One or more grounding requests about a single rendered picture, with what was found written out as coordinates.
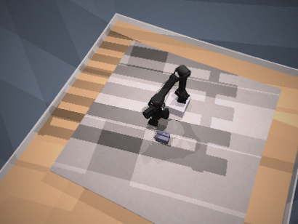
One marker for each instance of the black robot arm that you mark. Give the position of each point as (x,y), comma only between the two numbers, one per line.
(158,99)

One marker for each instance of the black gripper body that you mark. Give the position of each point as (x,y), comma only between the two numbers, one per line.
(153,120)

